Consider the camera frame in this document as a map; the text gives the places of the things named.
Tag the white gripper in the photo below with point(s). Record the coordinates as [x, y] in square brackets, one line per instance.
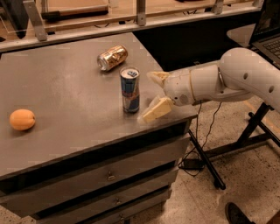
[178, 87]

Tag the orange gold soda can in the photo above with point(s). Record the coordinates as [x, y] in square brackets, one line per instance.
[112, 57]

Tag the black power adapter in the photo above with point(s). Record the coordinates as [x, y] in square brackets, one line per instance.
[192, 164]

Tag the black metal table frame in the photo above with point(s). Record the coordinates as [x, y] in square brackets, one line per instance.
[256, 132]

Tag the wooden shelf with metal brackets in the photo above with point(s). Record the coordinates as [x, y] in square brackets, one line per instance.
[59, 21]

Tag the black shoe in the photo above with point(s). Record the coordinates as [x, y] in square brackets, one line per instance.
[235, 215]

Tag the black laptop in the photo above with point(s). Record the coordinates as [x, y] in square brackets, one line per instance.
[266, 35]

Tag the grey drawer cabinet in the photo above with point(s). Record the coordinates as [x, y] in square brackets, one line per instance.
[85, 161]

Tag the blue silver redbull can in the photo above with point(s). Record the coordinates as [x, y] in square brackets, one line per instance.
[130, 89]

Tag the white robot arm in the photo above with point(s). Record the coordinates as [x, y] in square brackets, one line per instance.
[239, 74]

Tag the orange fruit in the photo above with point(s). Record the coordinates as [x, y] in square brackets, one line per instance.
[22, 119]

